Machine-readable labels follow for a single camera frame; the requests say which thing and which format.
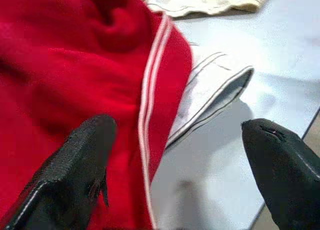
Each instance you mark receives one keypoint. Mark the white garment grey stripes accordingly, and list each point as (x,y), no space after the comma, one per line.
(212,90)

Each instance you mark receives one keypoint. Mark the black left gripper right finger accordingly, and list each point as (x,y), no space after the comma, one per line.
(287,177)

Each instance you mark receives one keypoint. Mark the cream white garment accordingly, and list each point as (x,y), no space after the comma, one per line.
(200,3)

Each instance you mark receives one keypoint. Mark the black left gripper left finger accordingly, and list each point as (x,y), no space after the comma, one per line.
(72,170)

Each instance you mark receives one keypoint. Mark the red knit sweater white stripes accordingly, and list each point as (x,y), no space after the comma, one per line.
(75,65)

